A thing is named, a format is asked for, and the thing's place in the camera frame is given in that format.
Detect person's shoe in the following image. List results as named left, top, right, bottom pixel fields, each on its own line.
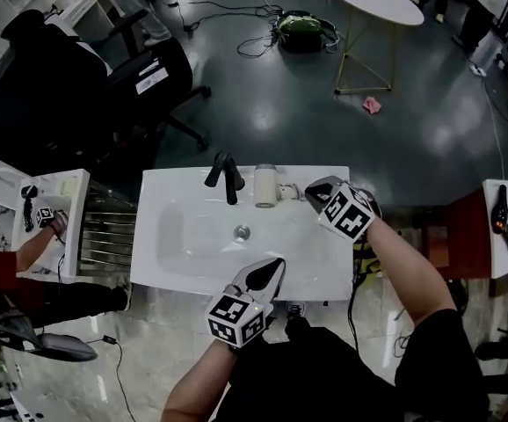
left=285, top=303, right=308, bottom=325

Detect metal rack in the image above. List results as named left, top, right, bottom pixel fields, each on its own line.
left=80, top=180, right=143, bottom=270

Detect wooden cabinet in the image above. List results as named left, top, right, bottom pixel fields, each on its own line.
left=420, top=186, right=497, bottom=299

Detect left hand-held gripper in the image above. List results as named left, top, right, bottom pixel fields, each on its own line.
left=205, top=257, right=287, bottom=351

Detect black office chair with headrest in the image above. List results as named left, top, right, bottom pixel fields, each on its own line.
left=0, top=9, right=111, bottom=171

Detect person's black clothing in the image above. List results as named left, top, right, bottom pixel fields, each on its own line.
left=212, top=309, right=490, bottom=422

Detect black floor equipment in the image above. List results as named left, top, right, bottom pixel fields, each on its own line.
left=473, top=295, right=508, bottom=395

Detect yellow-green bag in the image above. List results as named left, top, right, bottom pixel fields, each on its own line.
left=352, top=242, right=385, bottom=279

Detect green and black bag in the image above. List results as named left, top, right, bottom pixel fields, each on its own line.
left=273, top=9, right=341, bottom=55

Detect black office chair paper label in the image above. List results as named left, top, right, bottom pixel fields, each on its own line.
left=104, top=37, right=214, bottom=171

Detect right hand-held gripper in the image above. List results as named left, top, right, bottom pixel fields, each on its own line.
left=304, top=175, right=376, bottom=244

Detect white cable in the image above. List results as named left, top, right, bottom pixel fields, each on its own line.
left=482, top=76, right=507, bottom=181

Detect person's left forearm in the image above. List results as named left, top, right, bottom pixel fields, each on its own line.
left=160, top=338, right=238, bottom=422

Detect grey chair armrest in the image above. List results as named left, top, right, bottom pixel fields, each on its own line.
left=0, top=314, right=100, bottom=364

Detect white patterned board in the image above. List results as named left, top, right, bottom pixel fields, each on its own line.
left=0, top=367, right=47, bottom=422

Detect round white table yellow legs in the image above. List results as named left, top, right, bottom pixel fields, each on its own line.
left=330, top=0, right=426, bottom=97

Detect cream cylindrical bottle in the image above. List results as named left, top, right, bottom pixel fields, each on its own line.
left=253, top=163, right=305, bottom=210

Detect person's right forearm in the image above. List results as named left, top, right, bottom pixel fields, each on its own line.
left=361, top=217, right=458, bottom=325

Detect black floor cables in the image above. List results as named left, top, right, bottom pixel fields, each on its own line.
left=168, top=0, right=284, bottom=59

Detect black faucet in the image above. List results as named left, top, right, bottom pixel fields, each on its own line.
left=204, top=150, right=246, bottom=207

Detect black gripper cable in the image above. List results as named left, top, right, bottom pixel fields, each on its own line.
left=347, top=239, right=372, bottom=356

